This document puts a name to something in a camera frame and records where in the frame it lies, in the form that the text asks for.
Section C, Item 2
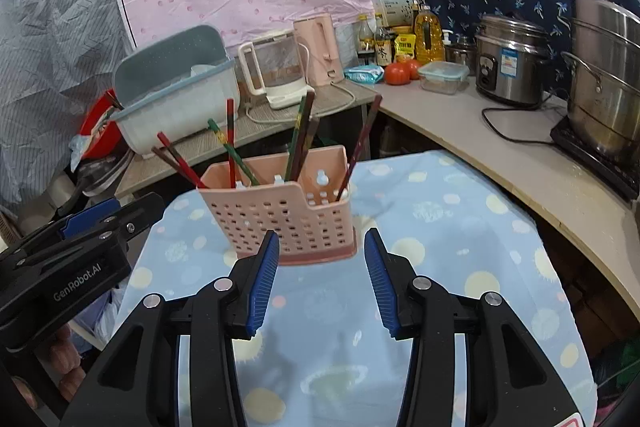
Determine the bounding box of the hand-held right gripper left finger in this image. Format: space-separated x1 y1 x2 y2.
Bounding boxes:
60 229 281 427

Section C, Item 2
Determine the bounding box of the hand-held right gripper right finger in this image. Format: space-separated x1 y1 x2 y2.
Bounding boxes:
363 228 576 427

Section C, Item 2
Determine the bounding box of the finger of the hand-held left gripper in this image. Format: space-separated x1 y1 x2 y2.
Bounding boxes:
100 192 166 249
10 198 123 254

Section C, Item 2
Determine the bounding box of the pink plastic utensil basket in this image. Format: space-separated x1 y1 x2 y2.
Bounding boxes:
196 145 358 268

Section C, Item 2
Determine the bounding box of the green chopstick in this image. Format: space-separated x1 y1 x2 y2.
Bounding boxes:
285 96 307 182
207 119 261 186

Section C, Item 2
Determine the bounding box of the dark red chopstick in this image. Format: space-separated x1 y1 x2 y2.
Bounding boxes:
336 94 383 202

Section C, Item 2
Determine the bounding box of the person's left hand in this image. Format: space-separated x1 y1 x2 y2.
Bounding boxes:
10 324 88 408

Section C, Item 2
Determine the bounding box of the dark metal pan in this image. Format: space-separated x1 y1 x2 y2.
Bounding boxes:
55 152 136 218

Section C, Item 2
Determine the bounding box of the blue dotted tablecloth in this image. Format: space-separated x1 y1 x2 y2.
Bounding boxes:
112 150 598 427

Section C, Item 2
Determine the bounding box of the red plastic basin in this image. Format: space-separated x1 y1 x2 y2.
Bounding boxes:
80 89 123 160

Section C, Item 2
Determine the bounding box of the white dish drainer grey lid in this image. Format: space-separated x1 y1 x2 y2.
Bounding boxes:
111 24 241 160

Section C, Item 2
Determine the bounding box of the grey-blue patterned cloth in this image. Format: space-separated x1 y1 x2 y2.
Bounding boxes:
0 0 138 208

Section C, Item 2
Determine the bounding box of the blue snack packet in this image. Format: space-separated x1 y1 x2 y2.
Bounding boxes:
344 64 386 84

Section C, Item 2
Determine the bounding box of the glass food container green lid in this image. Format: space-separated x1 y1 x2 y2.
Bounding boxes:
417 61 471 96

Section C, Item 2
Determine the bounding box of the yellow seasoning packet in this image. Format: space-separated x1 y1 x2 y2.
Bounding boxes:
394 33 417 62

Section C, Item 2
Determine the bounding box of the small steel pot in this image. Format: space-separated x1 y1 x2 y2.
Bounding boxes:
444 38 477 75

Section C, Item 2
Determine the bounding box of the pink electric kettle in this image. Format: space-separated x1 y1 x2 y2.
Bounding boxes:
292 13 345 88

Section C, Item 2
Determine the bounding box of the yellow cooking oil bottle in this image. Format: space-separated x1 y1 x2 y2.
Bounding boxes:
414 4 446 64

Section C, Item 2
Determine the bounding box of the black induction cooker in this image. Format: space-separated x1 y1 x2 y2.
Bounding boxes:
550 114 640 200

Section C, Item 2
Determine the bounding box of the steel rice cooker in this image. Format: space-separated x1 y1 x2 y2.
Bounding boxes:
474 13 550 108

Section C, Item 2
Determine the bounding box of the white carton box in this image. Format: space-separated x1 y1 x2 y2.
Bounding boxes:
372 0 416 30

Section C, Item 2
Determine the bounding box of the large steel steamer pot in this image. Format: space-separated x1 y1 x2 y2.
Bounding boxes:
559 0 640 160

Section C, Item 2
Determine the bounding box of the black power cable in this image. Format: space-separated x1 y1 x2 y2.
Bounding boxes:
481 92 568 145

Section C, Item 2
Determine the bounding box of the glass kettle white frame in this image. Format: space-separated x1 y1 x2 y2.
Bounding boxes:
237 29 308 110

